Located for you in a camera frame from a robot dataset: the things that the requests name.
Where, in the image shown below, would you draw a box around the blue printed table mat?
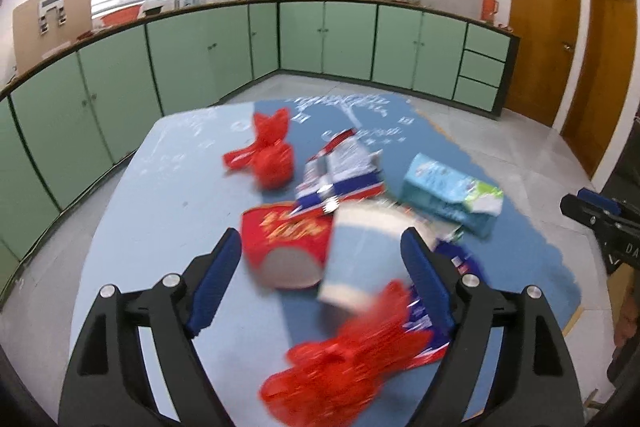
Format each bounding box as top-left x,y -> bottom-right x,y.
252,92 -> 583,427

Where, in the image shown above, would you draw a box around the teal tissue packet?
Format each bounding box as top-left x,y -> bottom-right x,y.
400,153 -> 505,239

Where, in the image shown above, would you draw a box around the knotted red plastic bag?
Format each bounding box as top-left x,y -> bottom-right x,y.
222,108 -> 295,192
259,279 -> 437,425

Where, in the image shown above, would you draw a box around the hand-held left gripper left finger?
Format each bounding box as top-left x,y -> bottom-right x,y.
59,227 -> 242,427

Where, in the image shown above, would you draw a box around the red white blue snack packet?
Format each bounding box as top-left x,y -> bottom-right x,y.
295,130 -> 386,214

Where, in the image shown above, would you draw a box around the blue paper cup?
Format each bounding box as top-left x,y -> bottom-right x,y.
318,199 -> 418,312

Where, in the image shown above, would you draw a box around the green base cabinets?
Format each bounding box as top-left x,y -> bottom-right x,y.
0,0 -> 521,303

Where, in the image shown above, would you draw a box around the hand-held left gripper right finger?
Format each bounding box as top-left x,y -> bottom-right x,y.
400,227 -> 586,427

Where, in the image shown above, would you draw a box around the black cabinet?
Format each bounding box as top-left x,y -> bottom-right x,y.
607,104 -> 640,208

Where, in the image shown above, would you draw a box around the wooden door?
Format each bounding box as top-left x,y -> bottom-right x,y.
560,0 -> 640,180
502,0 -> 583,128

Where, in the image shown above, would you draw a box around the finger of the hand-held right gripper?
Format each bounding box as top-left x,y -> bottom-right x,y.
560,188 -> 640,239

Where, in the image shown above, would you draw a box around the red paper cup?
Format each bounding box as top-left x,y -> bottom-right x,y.
241,203 -> 333,290

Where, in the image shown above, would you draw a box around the red plastic basin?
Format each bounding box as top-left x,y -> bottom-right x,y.
97,4 -> 142,28

